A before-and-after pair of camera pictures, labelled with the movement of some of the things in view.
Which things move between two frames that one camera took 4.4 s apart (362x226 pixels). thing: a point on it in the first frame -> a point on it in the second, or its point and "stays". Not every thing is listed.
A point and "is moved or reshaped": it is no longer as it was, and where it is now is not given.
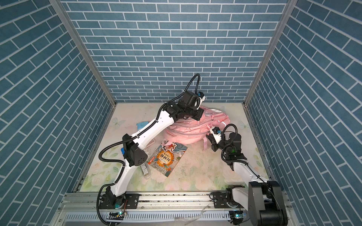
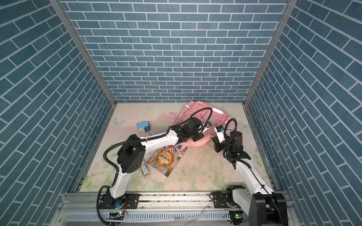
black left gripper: x=200 y=112 -> x=199 y=137
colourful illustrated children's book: x=165 y=158 stays
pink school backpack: x=191 y=131 is moved or reshaped
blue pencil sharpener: x=140 y=125 stays
